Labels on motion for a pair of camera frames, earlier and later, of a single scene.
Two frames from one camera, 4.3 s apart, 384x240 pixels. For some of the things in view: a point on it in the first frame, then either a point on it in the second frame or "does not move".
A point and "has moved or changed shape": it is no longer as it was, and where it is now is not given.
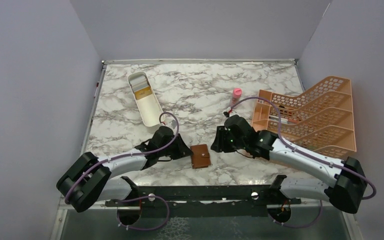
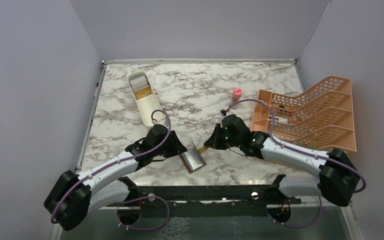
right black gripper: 219,144 does not move
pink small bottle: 236,95 does not move
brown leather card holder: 201,157 has moved or changed shape
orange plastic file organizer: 322,117 does not move
